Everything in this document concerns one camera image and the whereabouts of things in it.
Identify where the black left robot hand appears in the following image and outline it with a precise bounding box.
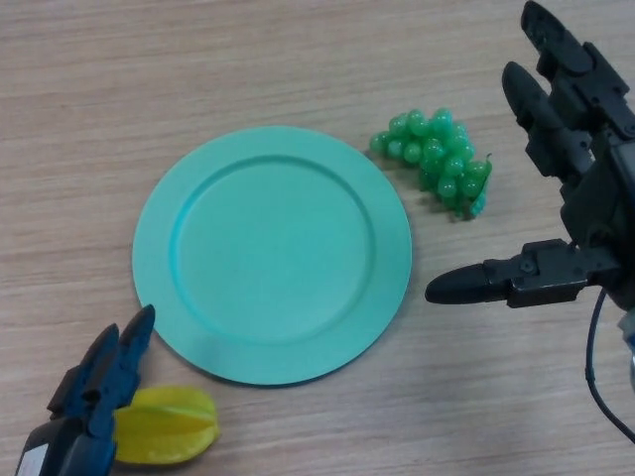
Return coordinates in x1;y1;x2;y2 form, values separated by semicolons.
14;304;157;476

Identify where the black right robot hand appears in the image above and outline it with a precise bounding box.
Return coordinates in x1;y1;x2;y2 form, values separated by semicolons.
425;0;635;311

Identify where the yellow starfruit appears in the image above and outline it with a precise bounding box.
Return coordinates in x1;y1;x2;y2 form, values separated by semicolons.
113;385;221;467

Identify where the green round plate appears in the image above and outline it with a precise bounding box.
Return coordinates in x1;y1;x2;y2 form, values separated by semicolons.
132;125;415;389

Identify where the green grape bunch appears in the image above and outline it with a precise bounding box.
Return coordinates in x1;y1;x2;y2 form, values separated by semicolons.
369;106;495;223

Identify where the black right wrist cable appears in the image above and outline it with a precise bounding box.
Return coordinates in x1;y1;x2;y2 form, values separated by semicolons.
584;289;635;446

